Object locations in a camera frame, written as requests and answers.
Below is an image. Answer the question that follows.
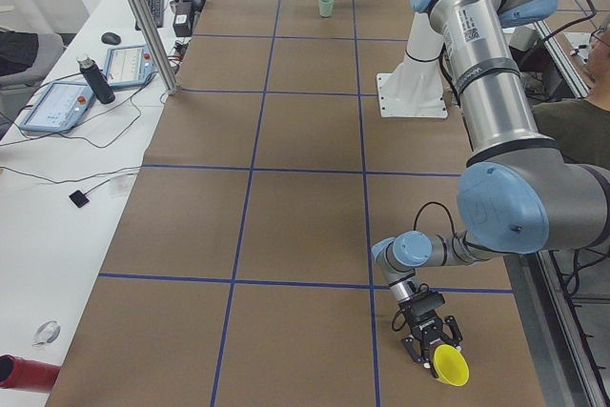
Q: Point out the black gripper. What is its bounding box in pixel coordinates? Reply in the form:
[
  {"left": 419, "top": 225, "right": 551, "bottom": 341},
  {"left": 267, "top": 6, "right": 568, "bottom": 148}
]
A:
[{"left": 399, "top": 291, "right": 461, "bottom": 369}]

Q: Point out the yellow plastic cup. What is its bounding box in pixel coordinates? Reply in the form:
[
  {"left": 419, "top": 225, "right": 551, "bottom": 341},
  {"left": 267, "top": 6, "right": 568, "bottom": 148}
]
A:
[{"left": 432, "top": 344, "right": 470, "bottom": 387}]

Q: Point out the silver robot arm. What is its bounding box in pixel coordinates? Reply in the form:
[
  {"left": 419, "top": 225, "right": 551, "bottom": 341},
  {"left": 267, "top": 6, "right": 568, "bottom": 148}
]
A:
[{"left": 371, "top": 0, "right": 609, "bottom": 376}]

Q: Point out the pale green plastic cup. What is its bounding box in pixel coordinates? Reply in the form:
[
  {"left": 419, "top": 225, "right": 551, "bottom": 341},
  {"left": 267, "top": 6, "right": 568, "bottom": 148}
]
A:
[{"left": 318, "top": 0, "right": 335, "bottom": 18}]

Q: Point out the person in dark shirt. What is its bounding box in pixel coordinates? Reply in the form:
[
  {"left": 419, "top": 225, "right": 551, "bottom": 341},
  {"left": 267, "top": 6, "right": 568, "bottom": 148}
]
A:
[{"left": 532, "top": 21, "right": 609, "bottom": 169}]

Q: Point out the small black puck device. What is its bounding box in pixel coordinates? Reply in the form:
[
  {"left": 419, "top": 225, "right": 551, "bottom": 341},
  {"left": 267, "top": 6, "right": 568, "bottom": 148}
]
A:
[{"left": 69, "top": 190, "right": 90, "bottom": 208}]

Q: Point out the black box with label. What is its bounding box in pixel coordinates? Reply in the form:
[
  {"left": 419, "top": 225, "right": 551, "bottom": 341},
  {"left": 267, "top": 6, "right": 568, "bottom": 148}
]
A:
[{"left": 173, "top": 1, "right": 193, "bottom": 37}]

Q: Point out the far blue teach pendant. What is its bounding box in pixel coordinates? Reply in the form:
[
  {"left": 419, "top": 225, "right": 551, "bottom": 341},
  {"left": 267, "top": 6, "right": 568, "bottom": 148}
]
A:
[{"left": 103, "top": 45, "right": 156, "bottom": 89}]

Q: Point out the blue teach pendant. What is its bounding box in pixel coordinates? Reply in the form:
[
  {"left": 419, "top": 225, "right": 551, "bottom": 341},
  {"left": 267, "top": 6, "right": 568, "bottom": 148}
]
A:
[
  {"left": 19, "top": 82, "right": 94, "bottom": 133},
  {"left": 103, "top": 45, "right": 156, "bottom": 89}
]

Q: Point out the red cylinder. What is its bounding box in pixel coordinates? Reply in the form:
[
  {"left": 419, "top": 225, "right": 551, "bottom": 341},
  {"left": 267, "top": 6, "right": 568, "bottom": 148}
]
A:
[{"left": 1, "top": 355, "right": 61, "bottom": 393}]

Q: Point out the black water bottle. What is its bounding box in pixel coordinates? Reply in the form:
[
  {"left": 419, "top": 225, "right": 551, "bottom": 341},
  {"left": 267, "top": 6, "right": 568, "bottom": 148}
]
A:
[{"left": 76, "top": 54, "right": 115, "bottom": 104}]

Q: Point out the near blue teach pendant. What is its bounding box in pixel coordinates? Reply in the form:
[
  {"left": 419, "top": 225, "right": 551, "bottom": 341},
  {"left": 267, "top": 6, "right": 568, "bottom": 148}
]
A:
[{"left": 19, "top": 82, "right": 94, "bottom": 133}]

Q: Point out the black computer mouse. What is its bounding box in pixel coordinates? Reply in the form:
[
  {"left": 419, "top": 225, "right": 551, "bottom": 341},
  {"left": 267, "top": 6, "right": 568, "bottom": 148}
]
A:
[{"left": 100, "top": 31, "right": 122, "bottom": 46}]

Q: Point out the black keyboard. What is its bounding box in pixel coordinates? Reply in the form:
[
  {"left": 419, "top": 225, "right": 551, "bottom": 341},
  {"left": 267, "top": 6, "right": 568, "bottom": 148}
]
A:
[{"left": 146, "top": 0, "right": 165, "bottom": 28}]

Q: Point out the aluminium frame post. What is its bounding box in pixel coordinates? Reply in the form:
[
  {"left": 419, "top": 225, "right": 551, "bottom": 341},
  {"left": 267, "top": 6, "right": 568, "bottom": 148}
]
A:
[{"left": 128, "top": 0, "right": 178, "bottom": 95}]

